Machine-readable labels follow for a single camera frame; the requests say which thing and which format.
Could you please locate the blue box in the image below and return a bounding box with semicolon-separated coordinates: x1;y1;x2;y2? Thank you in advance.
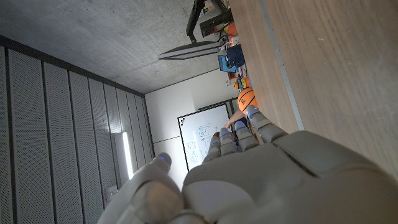
218;54;236;73

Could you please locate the black equipment case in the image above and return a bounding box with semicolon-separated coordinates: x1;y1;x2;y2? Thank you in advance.
199;8;234;38

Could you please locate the orange box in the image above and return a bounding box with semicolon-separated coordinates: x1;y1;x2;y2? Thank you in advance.
226;21;239;41

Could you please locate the person in dark shirt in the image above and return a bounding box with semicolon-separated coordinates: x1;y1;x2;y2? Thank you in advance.
212;108;249;147

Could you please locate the dark blue bag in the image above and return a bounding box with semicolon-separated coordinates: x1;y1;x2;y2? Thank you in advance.
225;44;246;69

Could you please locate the white whiteboard with black frame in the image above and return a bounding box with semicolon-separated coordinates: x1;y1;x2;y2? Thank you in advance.
177;103;233;172

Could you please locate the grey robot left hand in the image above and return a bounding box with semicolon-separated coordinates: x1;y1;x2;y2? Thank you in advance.
96;105;398;224

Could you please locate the orange basketball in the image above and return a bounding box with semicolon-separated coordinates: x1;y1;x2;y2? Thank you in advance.
237;87;259;114

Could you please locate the black monitor on arm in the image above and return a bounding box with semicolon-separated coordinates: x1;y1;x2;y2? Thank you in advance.
157;0;223;60

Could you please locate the white wall socket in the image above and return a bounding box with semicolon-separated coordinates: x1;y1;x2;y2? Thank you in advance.
106;185;119;202

